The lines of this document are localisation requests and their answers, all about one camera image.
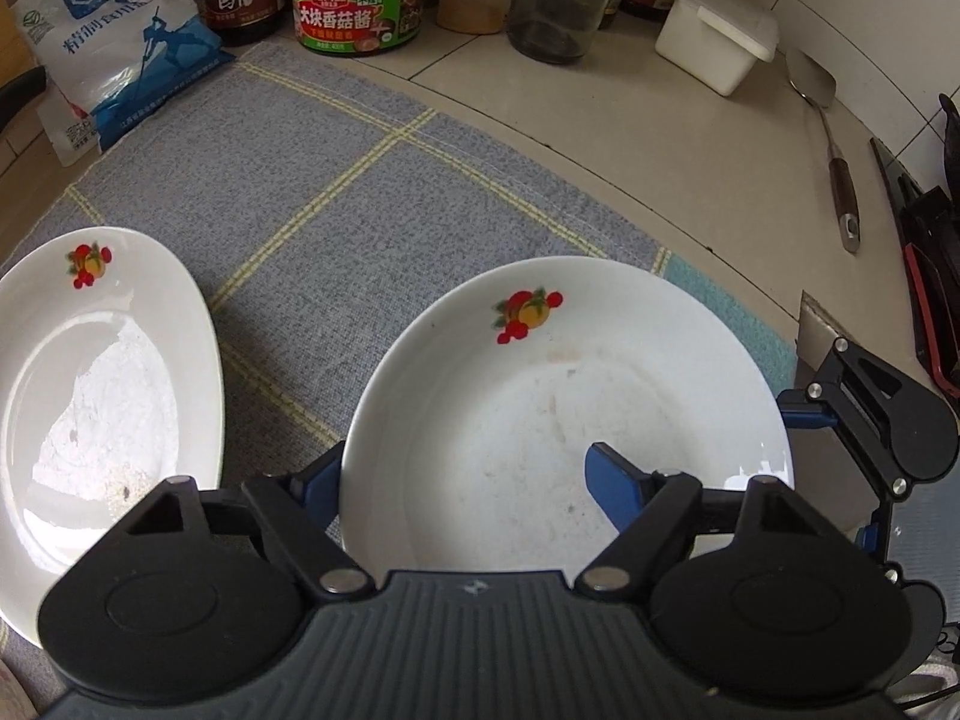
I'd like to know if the blue white salt bag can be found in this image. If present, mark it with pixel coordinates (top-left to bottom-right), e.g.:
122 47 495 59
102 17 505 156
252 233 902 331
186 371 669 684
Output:
11 0 231 166

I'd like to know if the steel spatula wooden handle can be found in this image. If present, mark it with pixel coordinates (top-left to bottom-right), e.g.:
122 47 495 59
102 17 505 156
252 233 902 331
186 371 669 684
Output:
786 47 861 255

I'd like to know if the grey teal towel mat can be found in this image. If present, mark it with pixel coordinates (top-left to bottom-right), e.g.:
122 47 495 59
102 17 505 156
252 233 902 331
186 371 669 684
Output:
2 39 796 484

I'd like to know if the white plastic seasoning box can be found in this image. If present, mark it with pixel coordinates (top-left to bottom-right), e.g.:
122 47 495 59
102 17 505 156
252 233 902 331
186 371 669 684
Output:
654 0 779 98

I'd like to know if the oval fruit plate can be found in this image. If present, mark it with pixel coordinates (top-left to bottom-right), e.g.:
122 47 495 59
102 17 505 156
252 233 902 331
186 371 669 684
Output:
2 226 224 645
340 257 793 577

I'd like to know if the black gas stove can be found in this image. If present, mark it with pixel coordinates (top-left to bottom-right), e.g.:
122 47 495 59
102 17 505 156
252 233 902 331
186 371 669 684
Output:
871 93 958 411

